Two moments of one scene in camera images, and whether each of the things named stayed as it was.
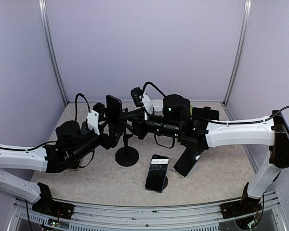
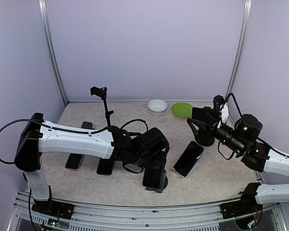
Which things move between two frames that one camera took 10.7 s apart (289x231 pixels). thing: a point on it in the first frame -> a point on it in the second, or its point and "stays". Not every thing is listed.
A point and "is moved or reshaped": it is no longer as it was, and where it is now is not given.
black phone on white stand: x=188 y=158 stays
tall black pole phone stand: x=126 y=156 is moved or reshaped
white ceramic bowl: x=158 y=105 stays
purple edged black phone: x=113 y=109 -> x=105 y=166
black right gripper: x=137 y=122 -> x=212 y=125
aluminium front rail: x=272 y=216 stays
